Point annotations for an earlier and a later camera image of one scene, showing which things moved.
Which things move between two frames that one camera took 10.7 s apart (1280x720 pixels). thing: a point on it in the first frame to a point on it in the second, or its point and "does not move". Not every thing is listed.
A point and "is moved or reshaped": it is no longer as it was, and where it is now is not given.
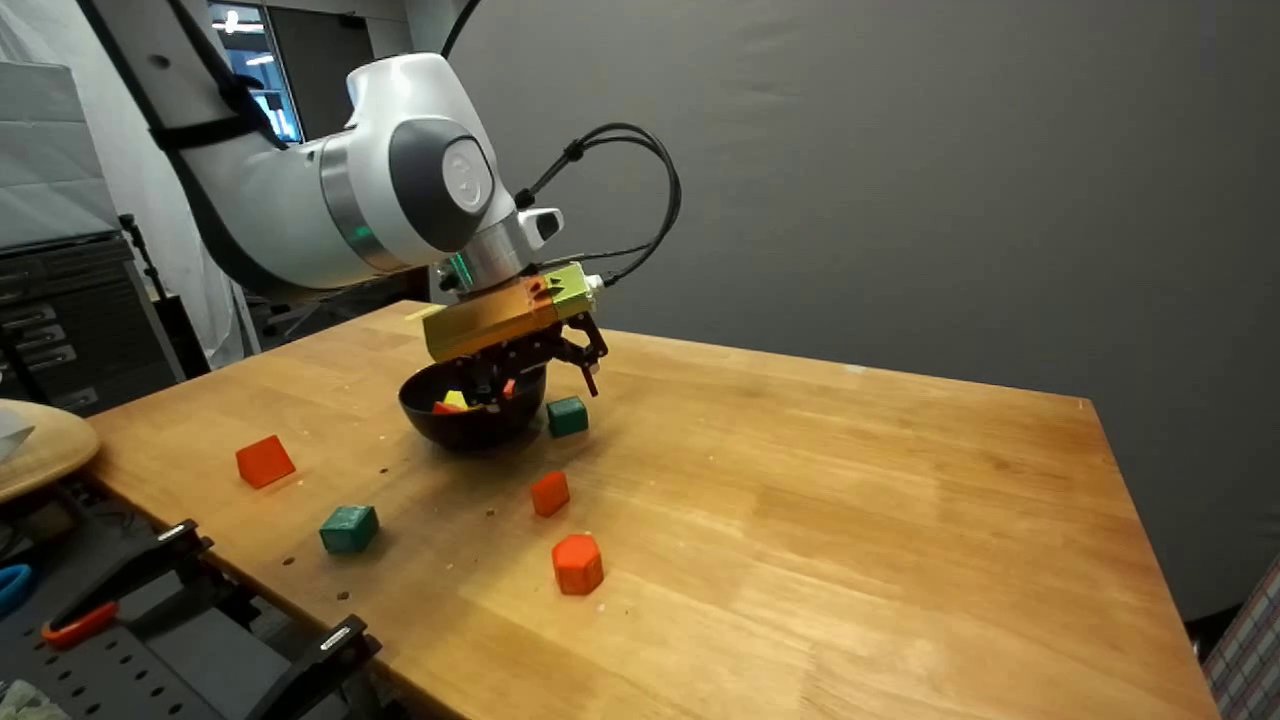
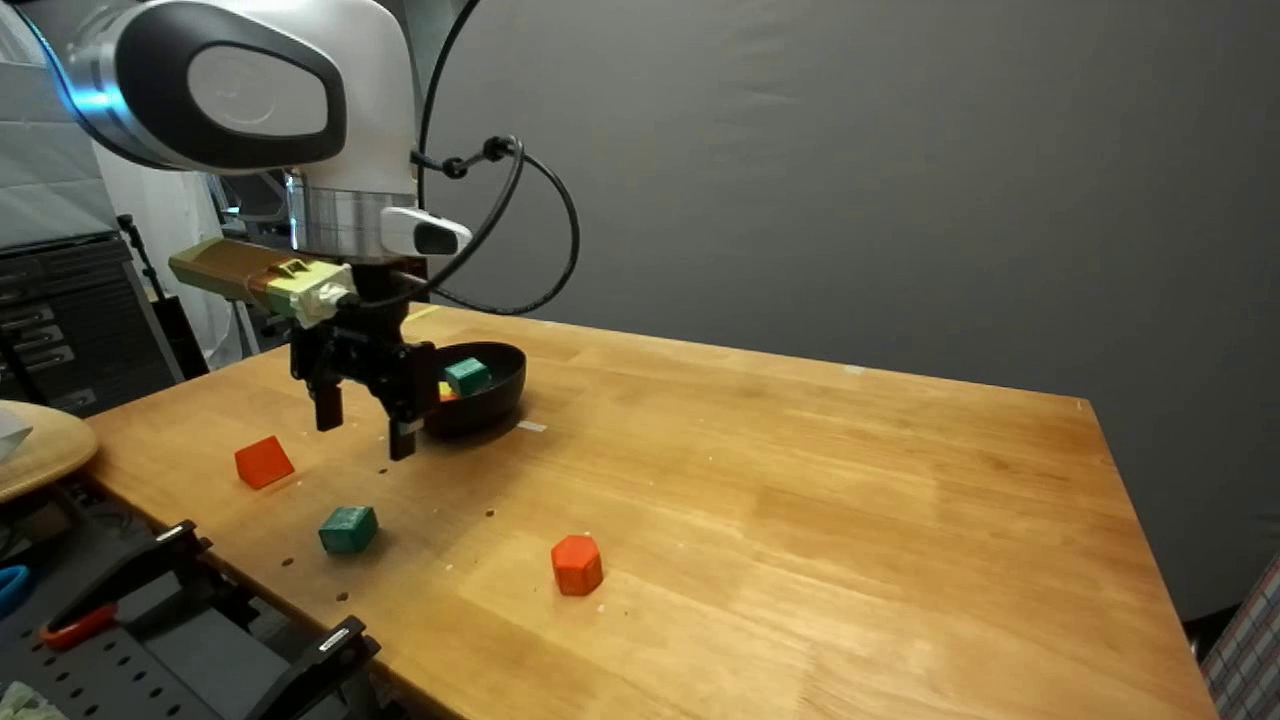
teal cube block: x=349 y=531 does not move
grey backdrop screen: x=1039 y=193 does not move
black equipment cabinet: x=86 y=321 does not move
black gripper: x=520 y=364 to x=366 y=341
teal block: x=567 y=419 is moved or reshaped
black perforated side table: x=112 y=614 does not move
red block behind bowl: x=576 y=564 does not move
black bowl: x=473 y=406 is moved or reshaped
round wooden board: x=43 y=444 does not move
